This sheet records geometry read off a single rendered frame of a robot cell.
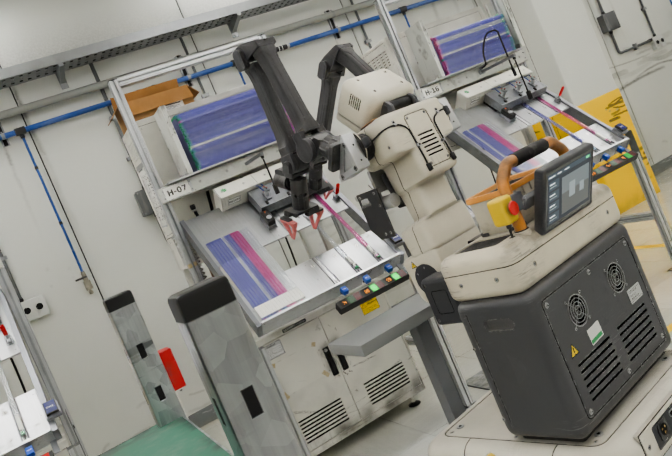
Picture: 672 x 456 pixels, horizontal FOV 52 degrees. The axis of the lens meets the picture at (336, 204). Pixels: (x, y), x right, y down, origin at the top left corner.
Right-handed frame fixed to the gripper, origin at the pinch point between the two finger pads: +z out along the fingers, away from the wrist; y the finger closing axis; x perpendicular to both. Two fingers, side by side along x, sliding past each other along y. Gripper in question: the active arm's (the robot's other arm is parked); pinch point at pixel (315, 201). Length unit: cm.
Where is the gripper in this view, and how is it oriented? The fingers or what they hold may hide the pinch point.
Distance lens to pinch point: 291.3
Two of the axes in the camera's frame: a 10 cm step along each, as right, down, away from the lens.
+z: -0.2, 7.3, 6.8
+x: 5.5, 5.8, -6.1
